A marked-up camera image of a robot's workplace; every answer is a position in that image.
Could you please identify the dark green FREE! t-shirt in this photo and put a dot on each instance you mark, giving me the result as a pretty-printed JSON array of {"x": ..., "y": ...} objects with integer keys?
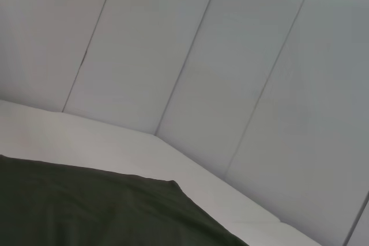
[{"x": 86, "y": 208}]

